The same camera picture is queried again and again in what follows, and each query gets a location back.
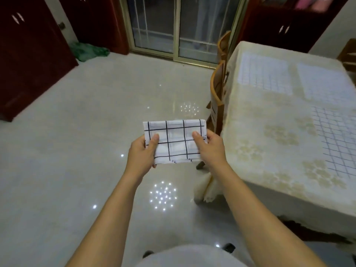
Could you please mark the black shoe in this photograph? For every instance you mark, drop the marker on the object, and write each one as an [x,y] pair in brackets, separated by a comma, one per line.
[148,254]
[229,248]

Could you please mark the table with cream floral tablecloth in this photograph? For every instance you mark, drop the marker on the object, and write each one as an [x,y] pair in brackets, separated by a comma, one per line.
[250,122]

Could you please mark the person's left hand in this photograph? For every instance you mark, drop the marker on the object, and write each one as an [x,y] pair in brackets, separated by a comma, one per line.
[140,158]

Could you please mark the person's right forearm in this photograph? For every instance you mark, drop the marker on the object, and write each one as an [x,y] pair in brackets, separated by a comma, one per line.
[258,219]

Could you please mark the wooden dining chair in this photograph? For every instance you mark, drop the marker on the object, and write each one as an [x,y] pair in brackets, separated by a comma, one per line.
[215,88]
[222,44]
[349,52]

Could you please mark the earlier checked cloth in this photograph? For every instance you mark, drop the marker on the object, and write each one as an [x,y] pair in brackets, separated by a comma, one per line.
[175,141]

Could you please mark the dark red shelf cabinet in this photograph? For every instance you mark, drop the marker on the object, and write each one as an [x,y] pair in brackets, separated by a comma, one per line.
[264,27]

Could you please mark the green cloth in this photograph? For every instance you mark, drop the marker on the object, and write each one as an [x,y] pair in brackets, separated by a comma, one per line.
[89,51]

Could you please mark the person's right hand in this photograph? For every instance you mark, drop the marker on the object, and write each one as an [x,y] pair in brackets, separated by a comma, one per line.
[214,152]

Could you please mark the dark red wooden cabinet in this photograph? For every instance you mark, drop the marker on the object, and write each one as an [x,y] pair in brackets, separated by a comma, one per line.
[97,22]
[27,66]

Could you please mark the glass sliding door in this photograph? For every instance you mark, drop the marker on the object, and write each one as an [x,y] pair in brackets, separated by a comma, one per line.
[155,24]

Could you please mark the person's left forearm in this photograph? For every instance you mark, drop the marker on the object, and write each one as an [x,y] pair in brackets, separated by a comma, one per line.
[111,219]

